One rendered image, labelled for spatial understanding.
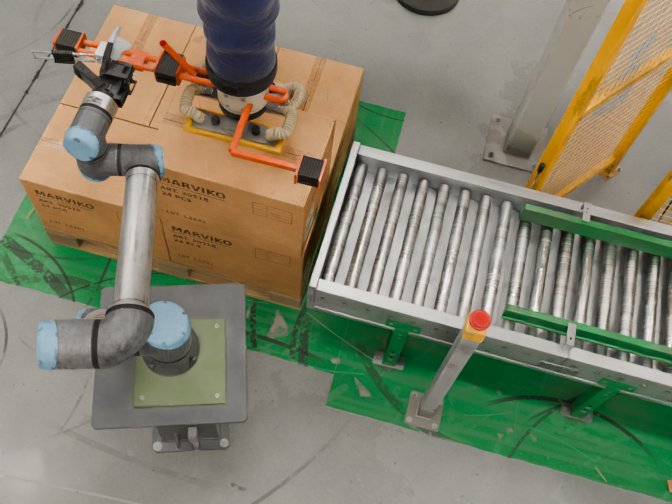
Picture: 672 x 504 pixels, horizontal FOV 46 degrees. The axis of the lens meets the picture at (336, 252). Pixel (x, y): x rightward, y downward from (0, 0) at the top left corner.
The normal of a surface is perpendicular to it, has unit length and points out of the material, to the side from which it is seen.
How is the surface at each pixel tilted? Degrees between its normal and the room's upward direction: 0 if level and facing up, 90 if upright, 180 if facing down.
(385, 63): 0
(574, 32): 90
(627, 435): 0
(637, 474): 0
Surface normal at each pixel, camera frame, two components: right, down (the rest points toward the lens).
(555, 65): -0.27, 0.85
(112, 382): 0.07, -0.46
